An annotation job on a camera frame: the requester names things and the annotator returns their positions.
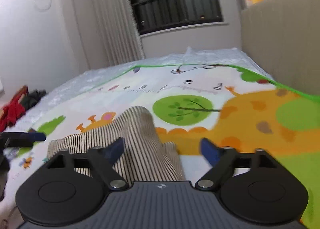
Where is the beige striped knit sweater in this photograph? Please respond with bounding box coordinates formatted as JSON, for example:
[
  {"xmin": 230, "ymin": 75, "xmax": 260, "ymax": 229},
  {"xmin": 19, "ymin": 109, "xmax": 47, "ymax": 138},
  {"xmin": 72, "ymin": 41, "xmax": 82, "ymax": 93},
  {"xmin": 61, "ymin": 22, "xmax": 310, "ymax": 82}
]
[{"xmin": 47, "ymin": 106, "xmax": 185, "ymax": 184}]

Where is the red clothes pile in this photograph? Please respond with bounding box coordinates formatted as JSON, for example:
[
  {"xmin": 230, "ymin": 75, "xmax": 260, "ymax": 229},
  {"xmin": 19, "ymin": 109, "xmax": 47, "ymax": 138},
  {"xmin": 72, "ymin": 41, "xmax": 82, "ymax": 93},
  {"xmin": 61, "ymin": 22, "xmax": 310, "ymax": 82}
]
[{"xmin": 0, "ymin": 85, "xmax": 28, "ymax": 132}]

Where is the dark clothes pile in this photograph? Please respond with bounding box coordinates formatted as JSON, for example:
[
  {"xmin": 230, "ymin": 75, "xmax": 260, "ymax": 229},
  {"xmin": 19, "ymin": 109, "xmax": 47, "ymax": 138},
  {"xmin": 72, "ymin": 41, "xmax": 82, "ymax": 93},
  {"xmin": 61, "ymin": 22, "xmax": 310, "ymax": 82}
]
[{"xmin": 20, "ymin": 90, "xmax": 47, "ymax": 111}]

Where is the colourful cartoon animal play mat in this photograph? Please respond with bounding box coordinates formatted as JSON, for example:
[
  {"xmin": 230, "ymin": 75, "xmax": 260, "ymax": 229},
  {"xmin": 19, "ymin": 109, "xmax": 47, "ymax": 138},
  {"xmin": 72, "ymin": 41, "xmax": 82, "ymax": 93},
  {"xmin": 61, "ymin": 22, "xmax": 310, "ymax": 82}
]
[{"xmin": 15, "ymin": 64, "xmax": 319, "ymax": 228}]

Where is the beige pleated curtain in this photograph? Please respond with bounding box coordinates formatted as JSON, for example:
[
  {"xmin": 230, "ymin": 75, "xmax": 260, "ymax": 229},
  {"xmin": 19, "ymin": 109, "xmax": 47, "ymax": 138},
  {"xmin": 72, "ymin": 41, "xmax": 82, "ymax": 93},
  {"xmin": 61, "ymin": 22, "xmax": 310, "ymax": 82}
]
[{"xmin": 73, "ymin": 0, "xmax": 145, "ymax": 69}]

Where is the beige padded headboard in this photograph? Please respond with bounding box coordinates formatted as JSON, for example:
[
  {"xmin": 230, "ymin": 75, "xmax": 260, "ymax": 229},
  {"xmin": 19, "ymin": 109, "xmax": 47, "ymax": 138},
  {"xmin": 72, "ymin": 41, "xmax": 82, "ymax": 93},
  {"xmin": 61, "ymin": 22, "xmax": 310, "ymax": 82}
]
[{"xmin": 241, "ymin": 0, "xmax": 319, "ymax": 95}]

